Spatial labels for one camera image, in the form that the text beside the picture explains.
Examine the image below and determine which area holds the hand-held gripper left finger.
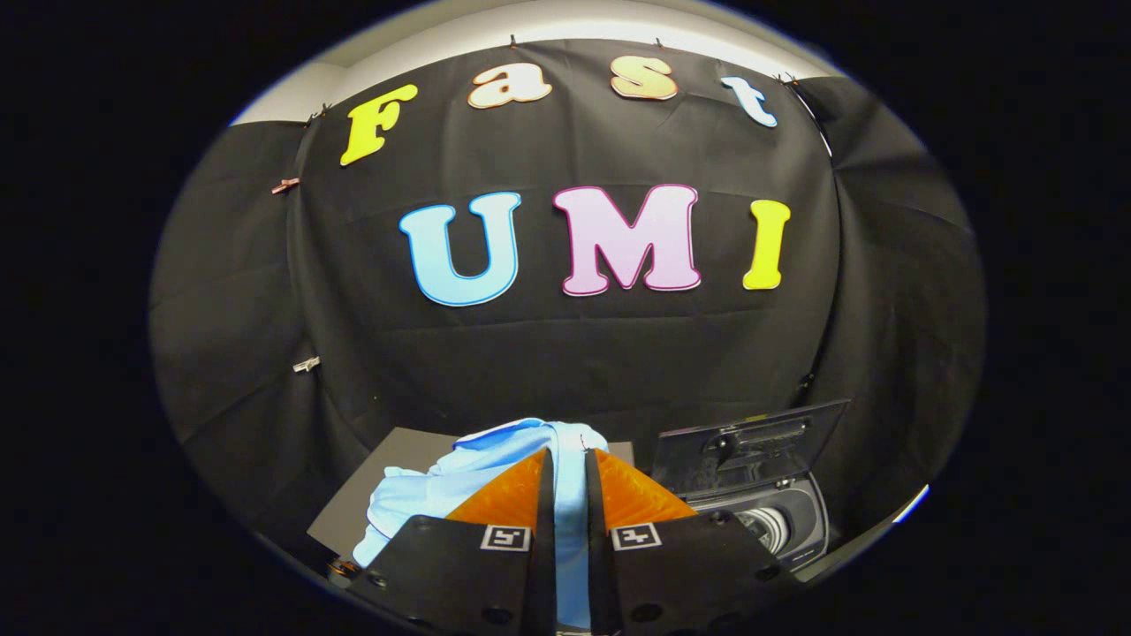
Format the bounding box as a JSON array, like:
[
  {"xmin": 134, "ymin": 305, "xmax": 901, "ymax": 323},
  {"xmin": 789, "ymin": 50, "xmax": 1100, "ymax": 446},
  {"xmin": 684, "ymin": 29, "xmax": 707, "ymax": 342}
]
[{"xmin": 349, "ymin": 448, "xmax": 558, "ymax": 636}]

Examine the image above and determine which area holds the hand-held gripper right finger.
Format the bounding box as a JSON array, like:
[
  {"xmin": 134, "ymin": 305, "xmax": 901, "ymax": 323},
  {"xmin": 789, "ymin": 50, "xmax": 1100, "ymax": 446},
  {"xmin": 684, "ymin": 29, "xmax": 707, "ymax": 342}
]
[{"xmin": 583, "ymin": 448, "xmax": 801, "ymax": 636}]

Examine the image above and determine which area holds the light blue polo shirt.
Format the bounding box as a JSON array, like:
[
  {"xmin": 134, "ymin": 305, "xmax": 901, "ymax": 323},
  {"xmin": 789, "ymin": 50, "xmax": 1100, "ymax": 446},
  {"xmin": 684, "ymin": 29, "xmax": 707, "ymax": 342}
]
[{"xmin": 352, "ymin": 418, "xmax": 611, "ymax": 630}]

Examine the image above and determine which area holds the black backdrop cloth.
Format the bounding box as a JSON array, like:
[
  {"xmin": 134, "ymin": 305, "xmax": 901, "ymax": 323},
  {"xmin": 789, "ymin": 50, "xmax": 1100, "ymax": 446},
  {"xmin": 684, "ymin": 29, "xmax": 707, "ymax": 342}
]
[{"xmin": 148, "ymin": 40, "xmax": 988, "ymax": 566}]

